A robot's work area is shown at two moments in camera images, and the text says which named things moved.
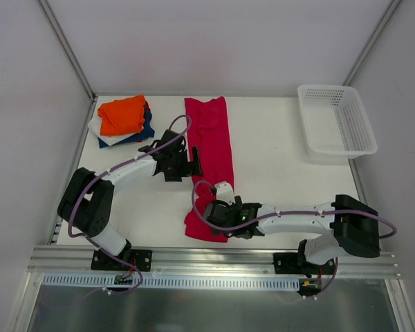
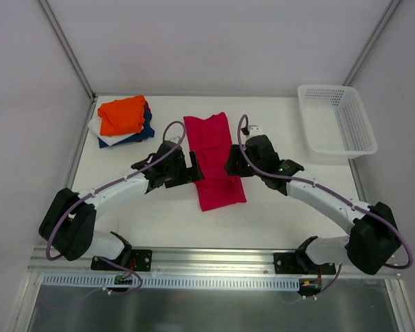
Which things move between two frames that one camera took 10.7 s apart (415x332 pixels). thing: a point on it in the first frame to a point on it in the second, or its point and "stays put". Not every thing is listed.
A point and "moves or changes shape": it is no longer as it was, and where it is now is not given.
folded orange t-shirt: [122, 116] stays put
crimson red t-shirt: [210, 131] moves or changes shape
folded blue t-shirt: [147, 132] stays put
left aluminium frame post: [68, 50] stays put
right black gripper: [214, 214] to [239, 160]
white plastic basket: [335, 123] stays put
